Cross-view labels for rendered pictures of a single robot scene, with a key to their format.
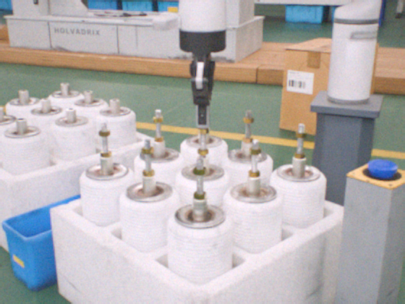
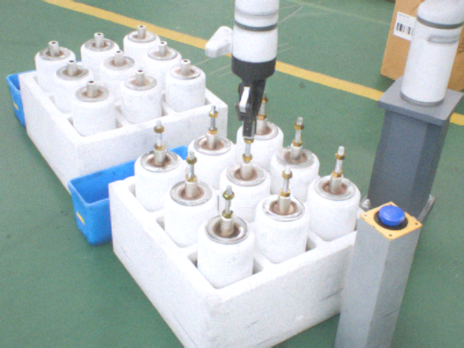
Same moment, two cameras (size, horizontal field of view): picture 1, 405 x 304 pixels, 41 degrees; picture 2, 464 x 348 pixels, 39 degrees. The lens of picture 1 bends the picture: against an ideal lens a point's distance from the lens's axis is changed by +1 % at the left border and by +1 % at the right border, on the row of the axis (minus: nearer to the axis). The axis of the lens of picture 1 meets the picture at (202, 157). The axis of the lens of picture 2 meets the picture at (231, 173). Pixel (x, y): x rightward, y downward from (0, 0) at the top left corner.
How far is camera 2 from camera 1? 0.40 m
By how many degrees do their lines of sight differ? 16
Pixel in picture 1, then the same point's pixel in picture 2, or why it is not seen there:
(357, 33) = (436, 37)
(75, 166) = (139, 131)
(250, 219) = (274, 234)
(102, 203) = (152, 190)
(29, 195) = (94, 156)
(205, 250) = (225, 262)
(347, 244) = (354, 270)
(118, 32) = not seen: outside the picture
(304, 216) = (332, 229)
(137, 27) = not seen: outside the picture
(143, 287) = (175, 277)
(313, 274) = (332, 281)
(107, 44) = not seen: outside the picture
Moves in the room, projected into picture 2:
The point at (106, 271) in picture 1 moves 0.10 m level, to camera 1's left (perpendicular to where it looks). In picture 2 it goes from (149, 253) to (97, 244)
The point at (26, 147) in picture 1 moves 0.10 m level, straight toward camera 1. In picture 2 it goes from (94, 111) to (93, 134)
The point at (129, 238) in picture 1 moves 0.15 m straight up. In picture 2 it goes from (170, 230) to (169, 161)
